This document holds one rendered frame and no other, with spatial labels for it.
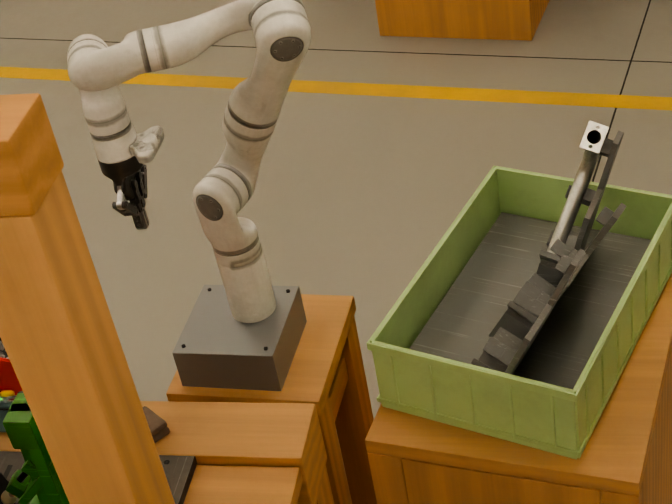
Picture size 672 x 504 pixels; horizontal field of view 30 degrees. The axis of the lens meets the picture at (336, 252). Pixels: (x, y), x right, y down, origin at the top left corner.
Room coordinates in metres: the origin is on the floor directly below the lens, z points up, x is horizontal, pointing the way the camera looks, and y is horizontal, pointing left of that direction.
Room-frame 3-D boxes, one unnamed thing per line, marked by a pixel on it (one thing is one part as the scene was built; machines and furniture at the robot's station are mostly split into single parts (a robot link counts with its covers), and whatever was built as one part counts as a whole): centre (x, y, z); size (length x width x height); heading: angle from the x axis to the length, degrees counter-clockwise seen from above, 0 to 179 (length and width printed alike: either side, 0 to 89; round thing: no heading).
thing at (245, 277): (1.97, 0.19, 1.03); 0.09 x 0.09 x 0.17; 73
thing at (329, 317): (1.97, 0.18, 0.83); 0.32 x 0.32 x 0.04; 70
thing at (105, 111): (1.85, 0.33, 1.57); 0.09 x 0.07 x 0.15; 5
